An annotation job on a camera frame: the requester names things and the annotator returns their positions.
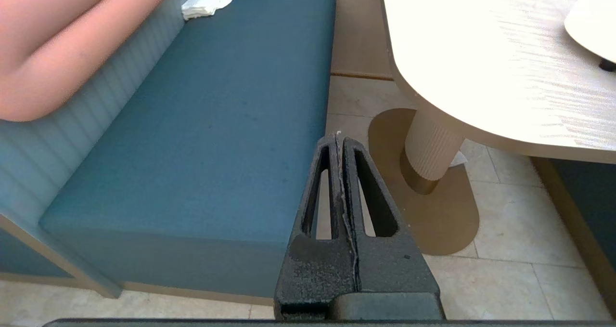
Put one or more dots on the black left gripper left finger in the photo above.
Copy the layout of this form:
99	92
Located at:
317	274

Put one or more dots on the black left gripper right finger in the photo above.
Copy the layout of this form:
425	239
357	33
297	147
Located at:
390	269

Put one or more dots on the white paper scrap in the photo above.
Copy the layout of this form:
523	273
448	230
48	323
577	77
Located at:
458	159

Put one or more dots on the teal upholstered bench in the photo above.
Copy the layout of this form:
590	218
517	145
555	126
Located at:
216	139
592	206

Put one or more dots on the crumpled white tissue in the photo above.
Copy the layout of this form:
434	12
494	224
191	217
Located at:
204	3

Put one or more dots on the clear water dispenser white base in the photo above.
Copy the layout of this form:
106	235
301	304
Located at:
594	19

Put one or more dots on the pink bolster cushion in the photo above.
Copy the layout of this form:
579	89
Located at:
62	43

